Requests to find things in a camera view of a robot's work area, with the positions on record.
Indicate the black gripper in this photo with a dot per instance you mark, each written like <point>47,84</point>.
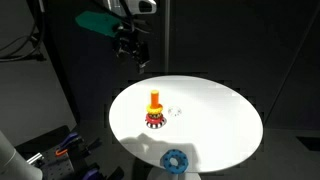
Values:
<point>132,46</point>

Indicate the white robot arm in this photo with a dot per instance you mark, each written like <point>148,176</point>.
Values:
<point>143,6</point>

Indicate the vertical metal pole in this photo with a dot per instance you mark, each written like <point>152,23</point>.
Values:
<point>167,33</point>

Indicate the black spring clamp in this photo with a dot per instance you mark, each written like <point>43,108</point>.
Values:
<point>93,145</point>

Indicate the perforated metal breadboard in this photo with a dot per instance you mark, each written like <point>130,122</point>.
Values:
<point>56,166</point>

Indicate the silver metal bar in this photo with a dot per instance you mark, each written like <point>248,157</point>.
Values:
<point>35,158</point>

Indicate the orange stand post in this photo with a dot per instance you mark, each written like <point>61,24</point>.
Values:
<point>154,98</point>

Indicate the teal wrist camera housing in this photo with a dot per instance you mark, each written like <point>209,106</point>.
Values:
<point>96,21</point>

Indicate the grey cylinder post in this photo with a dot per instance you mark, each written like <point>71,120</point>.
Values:
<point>13,163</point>

